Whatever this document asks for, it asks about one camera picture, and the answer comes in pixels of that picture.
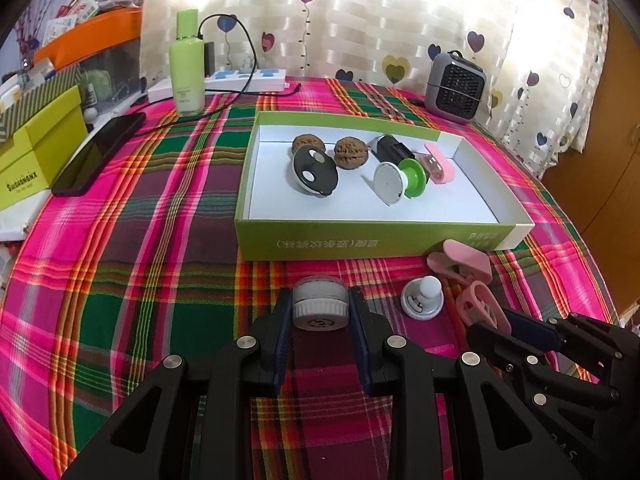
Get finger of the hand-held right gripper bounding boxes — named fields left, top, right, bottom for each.
left=501, top=309, right=640, bottom=362
left=466, top=321, right=609, bottom=402

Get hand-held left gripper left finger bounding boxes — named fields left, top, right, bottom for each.
left=60, top=287, right=293, bottom=480

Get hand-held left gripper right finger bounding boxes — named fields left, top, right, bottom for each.
left=348, top=286, right=583, bottom=480

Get small white round jar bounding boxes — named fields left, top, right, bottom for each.
left=291, top=276, right=350, bottom=332

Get pink plastic clip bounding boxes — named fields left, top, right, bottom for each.
left=426, top=240, right=493, bottom=283
left=455, top=282, right=513, bottom=333
left=422, top=142, right=456, bottom=186

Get green and white cardboard box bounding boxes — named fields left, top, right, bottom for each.
left=234, top=111, right=536, bottom=262

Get white and green suction holder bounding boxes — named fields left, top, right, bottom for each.
left=372, top=157, right=431, bottom=207

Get black oval case white dots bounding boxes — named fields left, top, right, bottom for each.
left=292, top=146, right=341, bottom=197

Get brown walnut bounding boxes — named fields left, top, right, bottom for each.
left=291, top=133, right=327, bottom=157
left=333, top=136, right=371, bottom=170

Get white suction knob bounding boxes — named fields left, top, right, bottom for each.
left=398, top=276, right=445, bottom=320

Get plaid tablecloth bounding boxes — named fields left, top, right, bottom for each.
left=0, top=77, right=621, bottom=480

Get wooden cabinet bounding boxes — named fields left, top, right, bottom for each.
left=542, top=0, right=640, bottom=326

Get small grey heater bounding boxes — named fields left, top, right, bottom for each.
left=424, top=51, right=485, bottom=125

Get white and blue power strip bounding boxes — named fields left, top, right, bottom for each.
left=147, top=67, right=288, bottom=103

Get black smartphone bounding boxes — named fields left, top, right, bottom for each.
left=51, top=111, right=147, bottom=197

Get light green bottle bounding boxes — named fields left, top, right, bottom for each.
left=167, top=9, right=207, bottom=116

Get black charger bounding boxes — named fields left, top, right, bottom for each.
left=202, top=37, right=217, bottom=80

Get lime green box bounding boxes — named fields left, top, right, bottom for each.
left=0, top=85, right=91, bottom=211

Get heart print curtain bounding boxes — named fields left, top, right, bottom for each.
left=142, top=0, right=613, bottom=181

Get striped gift box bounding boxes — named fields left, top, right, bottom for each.
left=0, top=62, right=83, bottom=143

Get clear bin with orange lid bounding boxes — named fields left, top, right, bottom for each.
left=32, top=7, right=146, bottom=106

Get paper cards and packets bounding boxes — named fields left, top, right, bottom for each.
left=42, top=0, right=101, bottom=46

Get dried flower branches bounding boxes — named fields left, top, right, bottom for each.
left=15, top=5, right=51, bottom=61

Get black cable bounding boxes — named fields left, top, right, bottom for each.
left=132, top=12, right=303, bottom=138

